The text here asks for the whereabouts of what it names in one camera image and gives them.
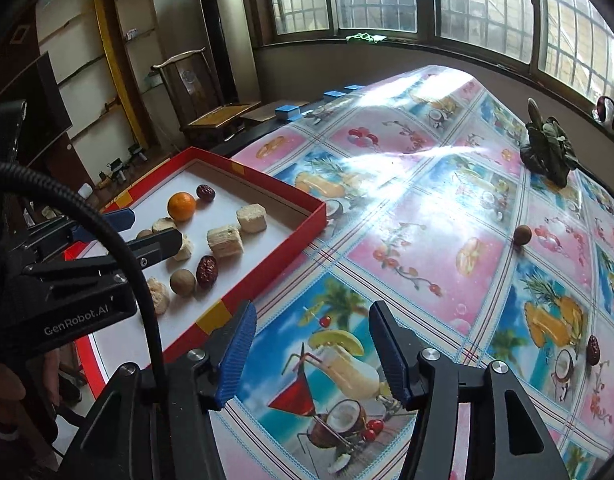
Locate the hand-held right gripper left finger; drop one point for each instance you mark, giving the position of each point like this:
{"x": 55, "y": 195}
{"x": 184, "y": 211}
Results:
{"x": 237, "y": 355}

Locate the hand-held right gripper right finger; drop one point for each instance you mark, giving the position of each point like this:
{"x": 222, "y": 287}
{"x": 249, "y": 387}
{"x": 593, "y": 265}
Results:
{"x": 387, "y": 355}

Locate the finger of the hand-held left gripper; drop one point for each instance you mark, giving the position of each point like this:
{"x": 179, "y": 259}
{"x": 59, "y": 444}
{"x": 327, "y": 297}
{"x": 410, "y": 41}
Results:
{"x": 159, "y": 246}
{"x": 118, "y": 218}

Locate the brown longan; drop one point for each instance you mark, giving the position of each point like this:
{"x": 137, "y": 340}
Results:
{"x": 182, "y": 282}
{"x": 143, "y": 234}
{"x": 522, "y": 235}

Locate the white puffed rice chunk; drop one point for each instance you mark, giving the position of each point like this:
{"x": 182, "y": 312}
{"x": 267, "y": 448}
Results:
{"x": 163, "y": 224}
{"x": 226, "y": 241}
{"x": 157, "y": 297}
{"x": 251, "y": 217}
{"x": 183, "y": 247}

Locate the orange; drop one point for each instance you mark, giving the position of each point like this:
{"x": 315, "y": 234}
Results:
{"x": 181, "y": 206}

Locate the red date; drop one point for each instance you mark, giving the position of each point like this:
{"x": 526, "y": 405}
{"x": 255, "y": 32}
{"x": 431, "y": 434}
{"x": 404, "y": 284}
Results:
{"x": 206, "y": 271}
{"x": 205, "y": 193}
{"x": 593, "y": 349}

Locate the red cardboard tray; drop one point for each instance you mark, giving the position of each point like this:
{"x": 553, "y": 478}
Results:
{"x": 212, "y": 210}

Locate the person's left hand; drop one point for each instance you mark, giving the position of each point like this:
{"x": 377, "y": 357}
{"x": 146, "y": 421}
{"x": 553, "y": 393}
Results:
{"x": 4, "y": 384}

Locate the dark screen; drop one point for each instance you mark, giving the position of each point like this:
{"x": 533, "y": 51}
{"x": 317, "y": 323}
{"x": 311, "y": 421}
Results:
{"x": 42, "y": 105}

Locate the wooden high-back chair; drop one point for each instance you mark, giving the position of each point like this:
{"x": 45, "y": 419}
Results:
{"x": 217, "y": 117}

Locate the fruit print plastic tablecloth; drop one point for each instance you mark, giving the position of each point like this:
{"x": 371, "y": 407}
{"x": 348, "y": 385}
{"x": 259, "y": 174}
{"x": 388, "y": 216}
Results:
{"x": 412, "y": 200}

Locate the wooden stool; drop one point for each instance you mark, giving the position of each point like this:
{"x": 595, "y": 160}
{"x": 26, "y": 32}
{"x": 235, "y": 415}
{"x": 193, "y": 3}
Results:
{"x": 264, "y": 111}

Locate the yellow wooden plank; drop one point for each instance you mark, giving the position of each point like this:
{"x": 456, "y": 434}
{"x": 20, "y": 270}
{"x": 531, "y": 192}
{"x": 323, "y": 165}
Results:
{"x": 112, "y": 45}

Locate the standing air conditioner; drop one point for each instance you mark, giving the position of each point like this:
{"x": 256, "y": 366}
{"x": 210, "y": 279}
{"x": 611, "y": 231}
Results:
{"x": 222, "y": 25}

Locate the dark green plant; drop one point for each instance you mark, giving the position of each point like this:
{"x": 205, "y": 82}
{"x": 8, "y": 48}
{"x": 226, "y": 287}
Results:
{"x": 547, "y": 145}

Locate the green cloth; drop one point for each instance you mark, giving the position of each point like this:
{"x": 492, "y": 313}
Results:
{"x": 365, "y": 37}

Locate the red white headphones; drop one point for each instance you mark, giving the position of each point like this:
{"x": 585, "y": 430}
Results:
{"x": 606, "y": 109}

